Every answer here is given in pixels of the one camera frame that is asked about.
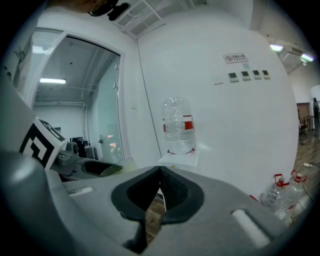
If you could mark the white blank wall plate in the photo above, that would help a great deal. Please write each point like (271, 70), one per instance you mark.
(218, 80)

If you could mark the black head-worn camera mount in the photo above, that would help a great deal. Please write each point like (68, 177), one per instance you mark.
(117, 10)

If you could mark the grey wall control panel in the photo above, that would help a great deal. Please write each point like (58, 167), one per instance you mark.
(246, 75)
(233, 77)
(266, 74)
(257, 74)

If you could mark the white wall sign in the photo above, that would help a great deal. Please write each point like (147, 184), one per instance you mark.
(235, 58)

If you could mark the bright ceiling lamp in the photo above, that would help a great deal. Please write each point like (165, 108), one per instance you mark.
(276, 47)
(307, 57)

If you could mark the large clear water bottle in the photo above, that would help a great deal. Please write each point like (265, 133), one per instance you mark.
(178, 125)

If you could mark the white power strip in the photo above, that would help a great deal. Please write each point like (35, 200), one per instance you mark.
(308, 165)

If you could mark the long ceiling light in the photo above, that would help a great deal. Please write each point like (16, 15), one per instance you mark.
(53, 80)

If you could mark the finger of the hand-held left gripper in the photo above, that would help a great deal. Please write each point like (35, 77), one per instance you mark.
(96, 168)

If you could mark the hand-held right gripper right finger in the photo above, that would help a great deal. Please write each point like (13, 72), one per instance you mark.
(220, 200)

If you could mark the glass door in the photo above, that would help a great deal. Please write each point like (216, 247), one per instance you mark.
(110, 112)

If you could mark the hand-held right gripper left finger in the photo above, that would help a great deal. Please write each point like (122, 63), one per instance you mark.
(100, 200)

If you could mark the black computer monitor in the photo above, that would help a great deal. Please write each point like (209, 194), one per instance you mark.
(77, 142)

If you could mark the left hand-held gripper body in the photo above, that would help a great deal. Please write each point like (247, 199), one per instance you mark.
(37, 147)

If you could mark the ceiling air conditioner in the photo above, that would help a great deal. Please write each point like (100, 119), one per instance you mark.
(295, 53)

